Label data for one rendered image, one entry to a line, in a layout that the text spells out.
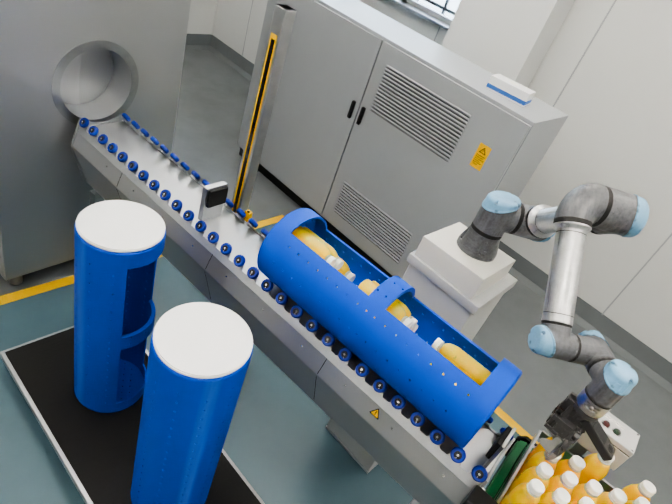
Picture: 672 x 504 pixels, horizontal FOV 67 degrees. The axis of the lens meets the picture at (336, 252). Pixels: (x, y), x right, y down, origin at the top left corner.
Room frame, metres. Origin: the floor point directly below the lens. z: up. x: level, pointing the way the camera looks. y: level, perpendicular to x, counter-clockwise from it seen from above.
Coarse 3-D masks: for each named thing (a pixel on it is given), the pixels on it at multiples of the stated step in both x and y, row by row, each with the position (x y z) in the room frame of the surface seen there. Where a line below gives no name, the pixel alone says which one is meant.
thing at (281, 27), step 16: (288, 16) 1.99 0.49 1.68; (272, 32) 1.99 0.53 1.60; (288, 32) 2.01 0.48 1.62; (272, 48) 1.98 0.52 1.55; (272, 64) 1.98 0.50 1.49; (272, 80) 1.99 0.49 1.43; (256, 96) 2.00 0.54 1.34; (272, 96) 2.01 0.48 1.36; (256, 112) 1.99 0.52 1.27; (256, 128) 1.98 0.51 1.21; (256, 144) 1.98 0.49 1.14; (256, 160) 2.01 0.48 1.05; (240, 176) 1.99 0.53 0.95; (240, 192) 1.98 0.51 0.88; (240, 208) 1.98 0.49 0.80
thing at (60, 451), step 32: (0, 352) 1.25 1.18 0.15; (32, 352) 1.30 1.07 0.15; (64, 352) 1.36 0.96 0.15; (32, 384) 1.17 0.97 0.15; (64, 384) 1.22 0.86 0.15; (64, 416) 1.09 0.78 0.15; (96, 416) 1.14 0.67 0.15; (128, 416) 1.19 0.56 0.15; (64, 448) 0.97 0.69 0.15; (96, 448) 1.02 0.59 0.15; (128, 448) 1.06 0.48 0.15; (96, 480) 0.91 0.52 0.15; (128, 480) 0.95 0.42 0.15; (224, 480) 1.08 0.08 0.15
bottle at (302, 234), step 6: (300, 228) 1.44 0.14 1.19; (294, 234) 1.41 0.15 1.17; (300, 234) 1.41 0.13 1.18; (306, 234) 1.42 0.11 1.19; (300, 240) 1.40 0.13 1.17; (306, 240) 1.39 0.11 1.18; (312, 240) 1.40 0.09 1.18; (318, 240) 1.41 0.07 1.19; (312, 246) 1.38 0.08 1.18; (318, 246) 1.38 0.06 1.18; (324, 246) 1.39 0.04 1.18; (318, 252) 1.36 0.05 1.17; (324, 252) 1.37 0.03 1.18; (324, 258) 1.36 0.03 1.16
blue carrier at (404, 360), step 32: (288, 224) 1.39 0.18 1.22; (320, 224) 1.56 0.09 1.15; (288, 256) 1.30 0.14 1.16; (352, 256) 1.49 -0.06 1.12; (288, 288) 1.27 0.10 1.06; (320, 288) 1.23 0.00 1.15; (352, 288) 1.22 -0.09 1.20; (384, 288) 1.24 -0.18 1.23; (320, 320) 1.21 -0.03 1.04; (352, 320) 1.16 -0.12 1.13; (384, 320) 1.15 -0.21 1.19; (384, 352) 1.09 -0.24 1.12; (416, 352) 1.08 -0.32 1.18; (480, 352) 1.24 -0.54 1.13; (416, 384) 1.03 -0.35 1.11; (448, 384) 1.02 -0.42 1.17; (512, 384) 1.04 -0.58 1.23; (448, 416) 0.97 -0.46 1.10; (480, 416) 0.96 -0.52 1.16
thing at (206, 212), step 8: (216, 184) 1.66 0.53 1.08; (224, 184) 1.68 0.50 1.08; (208, 192) 1.61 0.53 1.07; (216, 192) 1.63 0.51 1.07; (224, 192) 1.66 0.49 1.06; (208, 200) 1.60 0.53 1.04; (216, 200) 1.63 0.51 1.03; (224, 200) 1.67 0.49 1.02; (200, 208) 1.61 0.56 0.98; (208, 208) 1.62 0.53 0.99; (216, 208) 1.66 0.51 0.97; (200, 216) 1.61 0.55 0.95; (208, 216) 1.63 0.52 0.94; (216, 216) 1.67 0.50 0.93
